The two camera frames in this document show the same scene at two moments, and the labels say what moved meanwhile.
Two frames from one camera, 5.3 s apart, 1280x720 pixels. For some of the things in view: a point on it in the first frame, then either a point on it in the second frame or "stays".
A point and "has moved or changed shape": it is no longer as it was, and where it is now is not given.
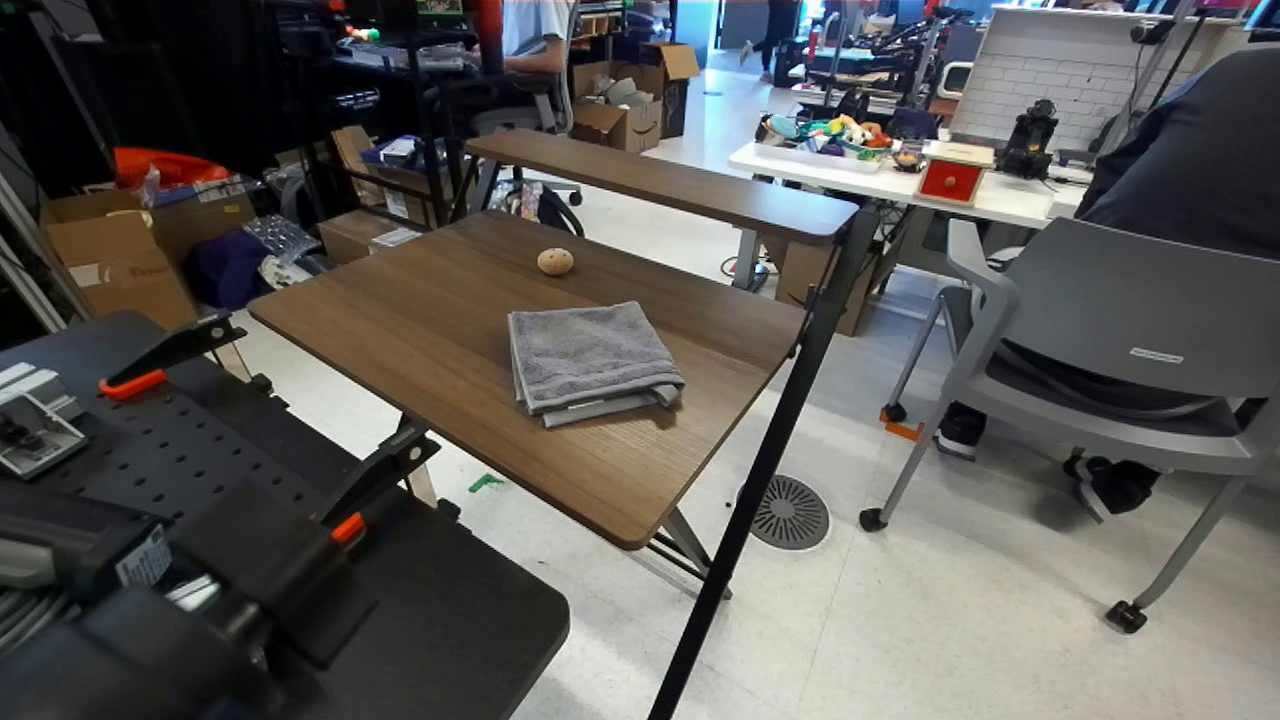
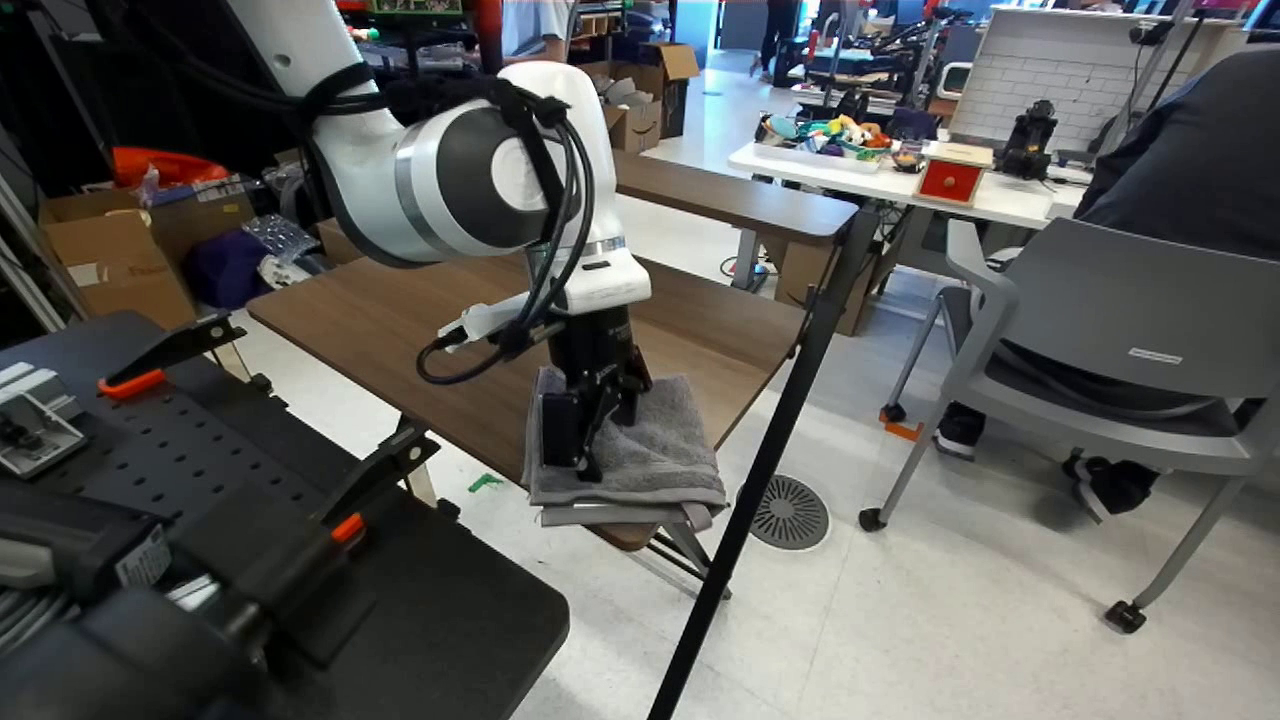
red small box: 948,180 stays
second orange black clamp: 313,593 stays
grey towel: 591,360 has moved or changed shape
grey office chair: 1120,347 stays
